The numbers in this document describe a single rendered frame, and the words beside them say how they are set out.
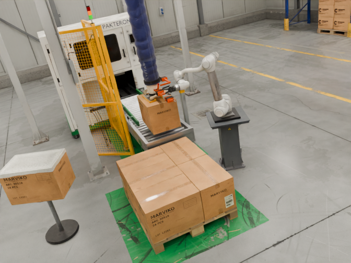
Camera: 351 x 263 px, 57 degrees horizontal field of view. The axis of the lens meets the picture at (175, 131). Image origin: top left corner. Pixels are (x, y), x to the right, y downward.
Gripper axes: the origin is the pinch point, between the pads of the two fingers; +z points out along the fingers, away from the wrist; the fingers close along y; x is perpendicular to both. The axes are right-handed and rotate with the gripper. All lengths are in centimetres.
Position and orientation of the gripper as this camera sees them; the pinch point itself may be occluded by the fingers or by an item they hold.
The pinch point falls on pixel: (160, 92)
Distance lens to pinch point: 421.8
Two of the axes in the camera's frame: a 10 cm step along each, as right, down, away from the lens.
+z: -9.1, 3.1, -2.9
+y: 1.7, 8.8, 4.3
